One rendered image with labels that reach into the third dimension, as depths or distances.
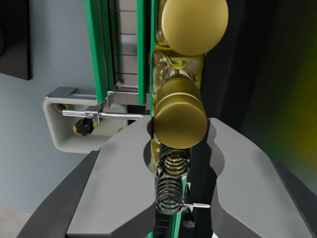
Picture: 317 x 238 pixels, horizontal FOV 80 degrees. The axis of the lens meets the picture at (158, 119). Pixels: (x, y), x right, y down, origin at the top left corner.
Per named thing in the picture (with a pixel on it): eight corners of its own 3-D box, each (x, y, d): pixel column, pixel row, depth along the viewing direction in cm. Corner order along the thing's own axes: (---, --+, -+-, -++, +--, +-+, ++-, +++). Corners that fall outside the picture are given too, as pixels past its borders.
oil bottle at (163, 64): (188, 62, 38) (203, 112, 19) (160, 61, 38) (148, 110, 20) (191, 31, 35) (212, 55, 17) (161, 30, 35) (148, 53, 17)
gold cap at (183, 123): (197, 119, 16) (205, 152, 12) (156, 117, 16) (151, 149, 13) (203, 78, 14) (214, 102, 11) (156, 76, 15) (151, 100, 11)
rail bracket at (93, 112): (153, 108, 43) (146, 141, 32) (80, 104, 44) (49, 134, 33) (153, 96, 42) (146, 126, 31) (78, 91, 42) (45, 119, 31)
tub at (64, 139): (134, 139, 64) (129, 157, 56) (69, 135, 65) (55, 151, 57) (132, 90, 55) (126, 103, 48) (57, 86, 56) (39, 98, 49)
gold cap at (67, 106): (58, 98, 51) (66, 92, 55) (51, 106, 53) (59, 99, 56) (69, 107, 53) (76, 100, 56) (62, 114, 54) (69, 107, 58)
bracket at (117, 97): (148, 96, 49) (145, 108, 43) (112, 94, 50) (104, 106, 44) (148, 82, 47) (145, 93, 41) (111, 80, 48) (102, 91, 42)
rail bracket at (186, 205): (203, 185, 55) (212, 232, 44) (179, 183, 56) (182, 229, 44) (205, 175, 53) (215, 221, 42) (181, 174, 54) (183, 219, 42)
